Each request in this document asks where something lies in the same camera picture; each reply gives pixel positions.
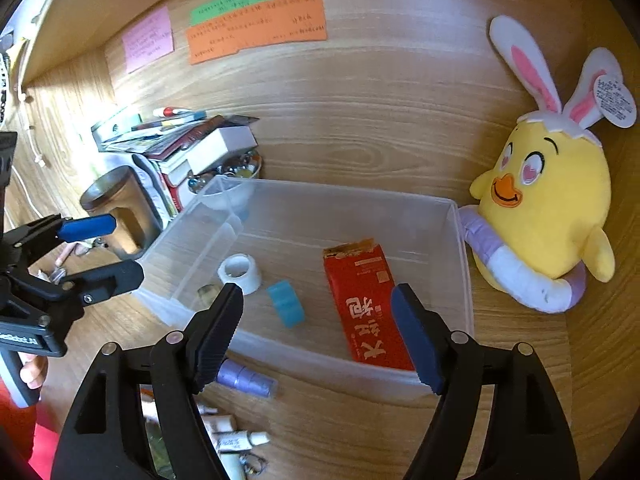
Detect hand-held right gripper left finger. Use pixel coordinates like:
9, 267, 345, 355
50, 282, 246, 480

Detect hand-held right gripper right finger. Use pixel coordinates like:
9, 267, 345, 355
390, 282, 583, 480

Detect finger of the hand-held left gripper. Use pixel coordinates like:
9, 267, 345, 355
0, 212, 117, 266
27, 259, 146, 307

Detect purple and black tube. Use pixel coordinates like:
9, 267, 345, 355
216, 357, 279, 400

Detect white tape roll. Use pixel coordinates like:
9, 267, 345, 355
217, 253, 262, 293

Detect blue tape roll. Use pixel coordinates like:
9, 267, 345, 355
266, 280, 306, 330

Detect white printed ointment tube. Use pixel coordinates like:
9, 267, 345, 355
207, 430, 271, 453

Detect clear plastic storage box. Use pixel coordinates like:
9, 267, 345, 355
132, 175, 476, 401

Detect person's left hand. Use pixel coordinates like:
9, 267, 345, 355
17, 352, 50, 391

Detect brown ceramic mug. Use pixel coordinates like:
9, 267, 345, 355
80, 165, 163, 256

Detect small white tube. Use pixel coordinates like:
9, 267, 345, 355
200, 412, 236, 433
220, 452, 251, 480

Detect red and white printed carton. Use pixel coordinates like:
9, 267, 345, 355
132, 152, 193, 218

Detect red clothing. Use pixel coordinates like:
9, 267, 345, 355
0, 375, 63, 480

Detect stack of books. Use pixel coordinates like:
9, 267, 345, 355
91, 106, 261, 171

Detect white cardboard box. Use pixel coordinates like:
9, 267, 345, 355
187, 125, 258, 175

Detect white bowl of marbles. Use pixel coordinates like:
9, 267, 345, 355
186, 152, 263, 196

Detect pink sticky note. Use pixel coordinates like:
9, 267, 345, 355
122, 6, 176, 75

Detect yellow chick plush toy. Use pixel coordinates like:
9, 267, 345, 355
459, 14, 637, 315

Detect orange sticky note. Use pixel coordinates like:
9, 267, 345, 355
186, 0, 328, 66

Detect green sticky note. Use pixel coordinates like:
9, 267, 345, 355
189, 0, 282, 26

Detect white cable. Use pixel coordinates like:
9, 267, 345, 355
20, 90, 48, 166

